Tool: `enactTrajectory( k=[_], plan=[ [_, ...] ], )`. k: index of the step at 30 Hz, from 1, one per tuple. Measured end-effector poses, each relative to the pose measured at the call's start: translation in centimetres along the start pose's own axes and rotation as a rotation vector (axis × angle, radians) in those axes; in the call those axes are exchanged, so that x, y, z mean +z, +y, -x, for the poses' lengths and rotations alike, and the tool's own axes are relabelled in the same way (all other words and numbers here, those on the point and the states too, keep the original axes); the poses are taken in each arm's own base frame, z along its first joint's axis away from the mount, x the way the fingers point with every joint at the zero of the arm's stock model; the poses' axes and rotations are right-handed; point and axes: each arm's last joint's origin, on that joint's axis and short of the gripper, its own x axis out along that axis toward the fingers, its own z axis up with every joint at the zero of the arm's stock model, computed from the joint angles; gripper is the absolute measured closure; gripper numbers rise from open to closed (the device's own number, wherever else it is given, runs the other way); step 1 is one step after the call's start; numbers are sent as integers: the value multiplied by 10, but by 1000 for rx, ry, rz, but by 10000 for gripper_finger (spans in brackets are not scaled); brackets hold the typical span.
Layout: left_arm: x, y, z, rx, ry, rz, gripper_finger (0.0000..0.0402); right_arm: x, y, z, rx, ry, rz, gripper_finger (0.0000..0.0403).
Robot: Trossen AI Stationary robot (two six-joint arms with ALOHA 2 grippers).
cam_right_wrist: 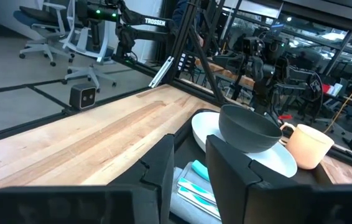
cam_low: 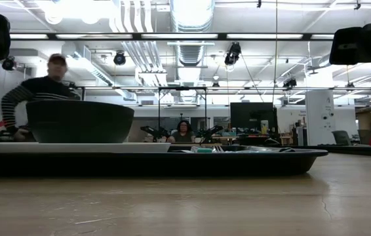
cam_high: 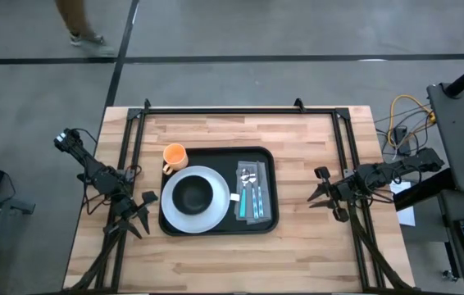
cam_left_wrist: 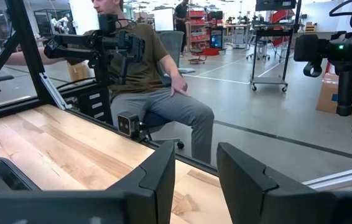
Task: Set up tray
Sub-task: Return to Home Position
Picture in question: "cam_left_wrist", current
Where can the red crate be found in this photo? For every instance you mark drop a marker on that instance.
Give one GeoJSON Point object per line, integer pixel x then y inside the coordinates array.
{"type": "Point", "coordinates": [211, 52]}

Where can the person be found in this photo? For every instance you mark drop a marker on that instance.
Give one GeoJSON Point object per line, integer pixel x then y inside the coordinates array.
{"type": "Point", "coordinates": [181, 18]}
{"type": "Point", "coordinates": [138, 62]}

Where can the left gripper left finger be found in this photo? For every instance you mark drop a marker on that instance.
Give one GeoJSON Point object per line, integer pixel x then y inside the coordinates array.
{"type": "Point", "coordinates": [70, 208]}

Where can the cardboard box with blue print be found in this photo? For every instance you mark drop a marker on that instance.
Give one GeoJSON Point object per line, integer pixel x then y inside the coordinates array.
{"type": "Point", "coordinates": [328, 96]}

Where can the black wheeled cart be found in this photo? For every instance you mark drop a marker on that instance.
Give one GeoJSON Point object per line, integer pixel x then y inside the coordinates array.
{"type": "Point", "coordinates": [269, 81]}

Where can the blue display screen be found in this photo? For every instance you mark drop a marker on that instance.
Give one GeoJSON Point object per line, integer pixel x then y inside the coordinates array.
{"type": "Point", "coordinates": [216, 40]}

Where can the silver aluminium rail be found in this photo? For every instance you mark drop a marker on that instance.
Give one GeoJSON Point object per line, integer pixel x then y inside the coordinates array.
{"type": "Point", "coordinates": [344, 179]}

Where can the black tray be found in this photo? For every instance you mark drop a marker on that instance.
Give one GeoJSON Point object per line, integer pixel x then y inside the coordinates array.
{"type": "Point", "coordinates": [2, 175]}

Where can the black box with white labels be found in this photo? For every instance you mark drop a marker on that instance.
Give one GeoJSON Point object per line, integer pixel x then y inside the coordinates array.
{"type": "Point", "coordinates": [95, 105]}

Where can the office chair with blue seat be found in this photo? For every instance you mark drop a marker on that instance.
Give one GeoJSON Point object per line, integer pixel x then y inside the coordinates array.
{"type": "Point", "coordinates": [173, 46]}

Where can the small table-level camera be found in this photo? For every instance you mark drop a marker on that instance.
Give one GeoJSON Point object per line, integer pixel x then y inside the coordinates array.
{"type": "Point", "coordinates": [126, 124]}

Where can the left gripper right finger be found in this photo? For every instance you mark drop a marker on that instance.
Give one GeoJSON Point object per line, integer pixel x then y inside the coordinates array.
{"type": "Point", "coordinates": [288, 208]}

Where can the red shelf rack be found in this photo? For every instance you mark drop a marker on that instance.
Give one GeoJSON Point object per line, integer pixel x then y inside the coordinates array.
{"type": "Point", "coordinates": [197, 25]}

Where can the white robot figure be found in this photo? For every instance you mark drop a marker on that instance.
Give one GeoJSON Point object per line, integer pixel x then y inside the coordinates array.
{"type": "Point", "coordinates": [60, 24]}

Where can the black aluminium table frame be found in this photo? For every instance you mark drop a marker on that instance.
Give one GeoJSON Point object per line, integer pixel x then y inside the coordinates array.
{"type": "Point", "coordinates": [23, 46]}

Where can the white board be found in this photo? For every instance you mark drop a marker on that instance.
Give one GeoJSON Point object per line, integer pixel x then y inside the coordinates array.
{"type": "Point", "coordinates": [163, 19]}

